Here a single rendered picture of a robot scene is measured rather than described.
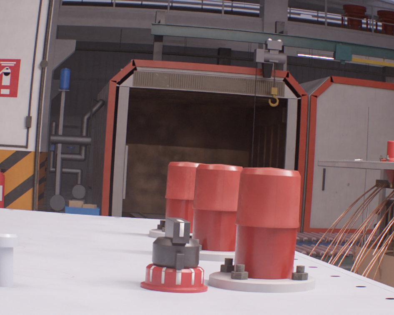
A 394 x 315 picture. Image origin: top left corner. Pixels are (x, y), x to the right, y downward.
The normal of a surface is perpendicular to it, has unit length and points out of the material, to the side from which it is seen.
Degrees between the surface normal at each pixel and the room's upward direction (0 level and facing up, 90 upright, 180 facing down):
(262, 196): 89
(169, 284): 88
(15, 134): 90
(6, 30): 90
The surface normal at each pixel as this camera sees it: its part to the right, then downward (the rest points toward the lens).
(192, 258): 0.67, 0.04
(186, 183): 0.00, -0.02
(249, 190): -0.71, -0.06
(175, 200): -0.47, -0.02
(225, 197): 0.29, 0.00
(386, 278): -0.97, -0.06
